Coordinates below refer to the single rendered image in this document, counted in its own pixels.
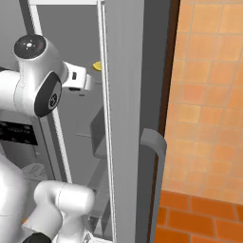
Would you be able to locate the grey fridge door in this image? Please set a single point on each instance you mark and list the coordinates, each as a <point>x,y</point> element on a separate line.
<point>126,95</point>

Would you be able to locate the yellow lemon wedge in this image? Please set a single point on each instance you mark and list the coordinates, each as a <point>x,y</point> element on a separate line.
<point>97,65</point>

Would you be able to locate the dark brown cabinet side panel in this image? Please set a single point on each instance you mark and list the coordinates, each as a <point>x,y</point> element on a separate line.
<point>171,47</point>

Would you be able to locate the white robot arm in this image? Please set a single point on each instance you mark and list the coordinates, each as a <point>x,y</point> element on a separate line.
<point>34,82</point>

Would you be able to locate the grey fridge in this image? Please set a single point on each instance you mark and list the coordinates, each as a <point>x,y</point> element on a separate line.
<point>79,31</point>

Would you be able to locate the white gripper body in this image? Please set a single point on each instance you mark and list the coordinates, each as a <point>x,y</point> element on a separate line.
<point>89,83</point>

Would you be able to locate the grey fridge door bin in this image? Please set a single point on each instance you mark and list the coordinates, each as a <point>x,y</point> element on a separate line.
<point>98,139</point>

